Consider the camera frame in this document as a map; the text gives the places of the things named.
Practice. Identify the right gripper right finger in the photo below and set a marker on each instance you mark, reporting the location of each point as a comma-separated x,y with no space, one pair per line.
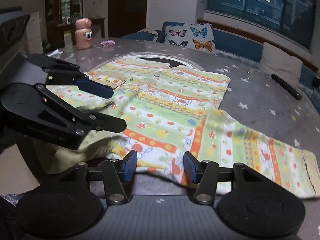
204,174

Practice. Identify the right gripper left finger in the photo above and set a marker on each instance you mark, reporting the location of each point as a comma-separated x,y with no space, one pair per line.
116,172

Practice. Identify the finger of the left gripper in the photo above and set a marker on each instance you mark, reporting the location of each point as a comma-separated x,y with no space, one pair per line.
68,74
81,121

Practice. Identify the green patterned child shirt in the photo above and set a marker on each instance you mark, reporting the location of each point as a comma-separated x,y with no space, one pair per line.
170,111

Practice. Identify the white paper sheet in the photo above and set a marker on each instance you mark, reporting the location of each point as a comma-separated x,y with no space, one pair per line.
54,53

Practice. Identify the pink cartoon water bottle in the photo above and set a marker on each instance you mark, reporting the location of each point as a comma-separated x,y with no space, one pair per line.
83,34

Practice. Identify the white refrigerator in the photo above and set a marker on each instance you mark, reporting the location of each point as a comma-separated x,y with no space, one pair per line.
33,35

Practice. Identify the pink hair scrunchie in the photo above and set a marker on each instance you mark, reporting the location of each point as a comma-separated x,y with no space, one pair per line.
108,43

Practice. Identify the dark wooden cabinet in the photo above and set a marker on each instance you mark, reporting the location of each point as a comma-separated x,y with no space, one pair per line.
61,16

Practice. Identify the dark wooden door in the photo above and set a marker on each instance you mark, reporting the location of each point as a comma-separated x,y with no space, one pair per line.
126,17

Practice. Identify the beige cloth on sofa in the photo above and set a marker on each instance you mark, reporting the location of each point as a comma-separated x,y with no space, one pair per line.
150,35

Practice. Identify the round built-in induction cooker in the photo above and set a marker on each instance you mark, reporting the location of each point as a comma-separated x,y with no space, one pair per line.
173,60

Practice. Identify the black remote control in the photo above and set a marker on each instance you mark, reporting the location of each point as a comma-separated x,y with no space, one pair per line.
286,86

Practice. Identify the beige cushion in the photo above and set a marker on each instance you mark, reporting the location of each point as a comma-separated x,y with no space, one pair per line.
275,61

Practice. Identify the blue sofa bench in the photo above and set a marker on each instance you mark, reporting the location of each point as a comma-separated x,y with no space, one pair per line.
250,46

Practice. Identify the butterfly print pillow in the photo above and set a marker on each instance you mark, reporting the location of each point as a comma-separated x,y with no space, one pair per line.
193,36

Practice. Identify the large dark window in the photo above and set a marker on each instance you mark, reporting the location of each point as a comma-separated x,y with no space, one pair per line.
291,18

